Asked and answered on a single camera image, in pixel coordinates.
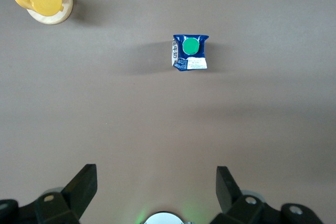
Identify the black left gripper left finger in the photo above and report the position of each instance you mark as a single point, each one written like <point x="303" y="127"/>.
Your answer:
<point x="73" y="192"/>

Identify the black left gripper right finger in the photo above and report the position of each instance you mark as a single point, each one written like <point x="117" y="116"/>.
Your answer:
<point x="231" y="197"/>

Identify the blue white milk carton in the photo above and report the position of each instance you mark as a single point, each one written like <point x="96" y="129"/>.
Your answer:
<point x="190" y="47"/>

